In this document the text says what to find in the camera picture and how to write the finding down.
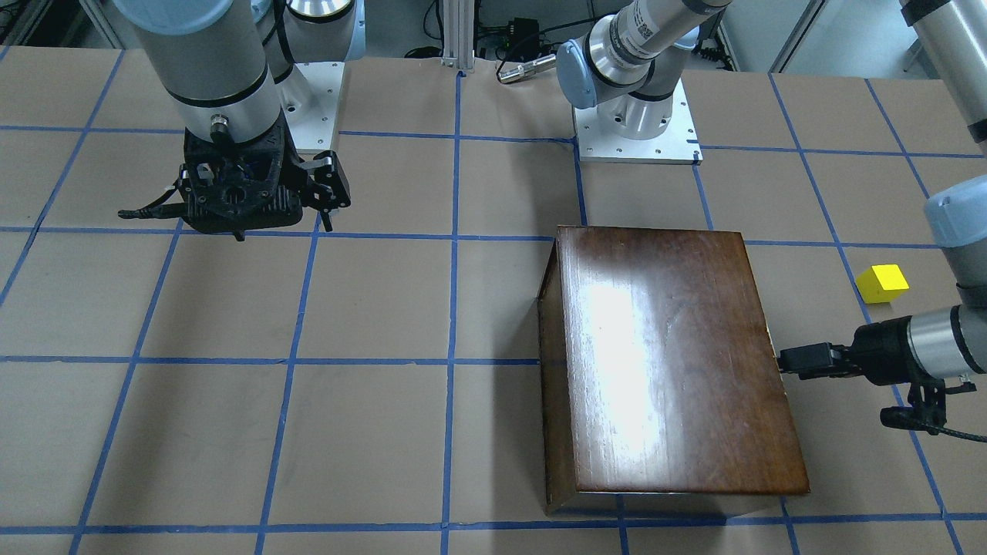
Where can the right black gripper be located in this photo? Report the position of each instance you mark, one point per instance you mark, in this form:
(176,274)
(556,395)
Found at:
(328,183)

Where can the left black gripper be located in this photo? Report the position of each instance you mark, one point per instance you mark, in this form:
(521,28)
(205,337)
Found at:
(880,352)

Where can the yellow cube block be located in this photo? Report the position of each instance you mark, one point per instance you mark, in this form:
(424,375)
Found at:
(881,283)

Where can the dark wooden drawer cabinet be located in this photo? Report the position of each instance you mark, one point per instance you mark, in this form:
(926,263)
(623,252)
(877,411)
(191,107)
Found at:
(660,389)

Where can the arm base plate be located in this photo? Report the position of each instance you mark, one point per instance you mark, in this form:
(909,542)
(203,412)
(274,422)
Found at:
(632,130)
(311,98)

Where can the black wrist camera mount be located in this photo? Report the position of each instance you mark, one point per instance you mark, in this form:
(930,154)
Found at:
(927,410)

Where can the aluminium frame post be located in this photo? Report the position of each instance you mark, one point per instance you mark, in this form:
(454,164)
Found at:
(458,34)

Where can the silver cable connector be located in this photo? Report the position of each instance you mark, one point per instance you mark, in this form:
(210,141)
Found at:
(526,70)

